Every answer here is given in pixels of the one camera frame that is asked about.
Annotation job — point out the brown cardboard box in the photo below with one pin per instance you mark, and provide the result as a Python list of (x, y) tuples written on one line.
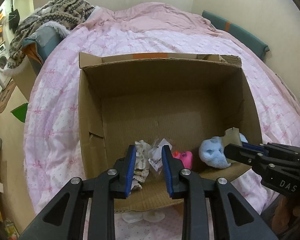
[(183, 98)]

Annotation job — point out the pink rubber duck toy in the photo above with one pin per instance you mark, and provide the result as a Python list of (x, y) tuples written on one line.
[(185, 157)]

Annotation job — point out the pink patterned quilt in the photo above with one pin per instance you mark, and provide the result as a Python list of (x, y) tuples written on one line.
[(51, 140)]

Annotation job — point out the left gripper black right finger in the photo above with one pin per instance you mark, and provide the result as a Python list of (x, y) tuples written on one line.
[(232, 216)]

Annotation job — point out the light blue fluffy sock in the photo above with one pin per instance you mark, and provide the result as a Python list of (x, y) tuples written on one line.
[(211, 152)]

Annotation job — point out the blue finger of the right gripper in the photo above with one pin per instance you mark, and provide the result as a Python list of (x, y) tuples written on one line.
[(257, 148), (245, 154)]

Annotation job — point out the black hanging bag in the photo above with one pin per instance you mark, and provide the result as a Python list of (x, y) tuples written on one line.
[(13, 20)]

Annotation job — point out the grey lace scrunchie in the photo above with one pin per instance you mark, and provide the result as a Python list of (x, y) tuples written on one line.
[(141, 169)]

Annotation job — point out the teal pillow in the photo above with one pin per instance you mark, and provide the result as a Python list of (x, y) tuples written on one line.
[(39, 45)]

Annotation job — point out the teal headboard cushion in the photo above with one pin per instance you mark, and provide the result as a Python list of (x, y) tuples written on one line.
[(258, 47)]

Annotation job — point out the white washing machine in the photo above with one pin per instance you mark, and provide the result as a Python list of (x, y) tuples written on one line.
[(4, 80)]

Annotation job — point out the green dustpan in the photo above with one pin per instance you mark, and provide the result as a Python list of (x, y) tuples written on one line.
[(20, 112)]

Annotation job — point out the patterned knit blanket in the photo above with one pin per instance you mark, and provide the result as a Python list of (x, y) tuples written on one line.
[(62, 15)]

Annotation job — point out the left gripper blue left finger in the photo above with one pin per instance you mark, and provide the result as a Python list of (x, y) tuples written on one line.
[(65, 214)]

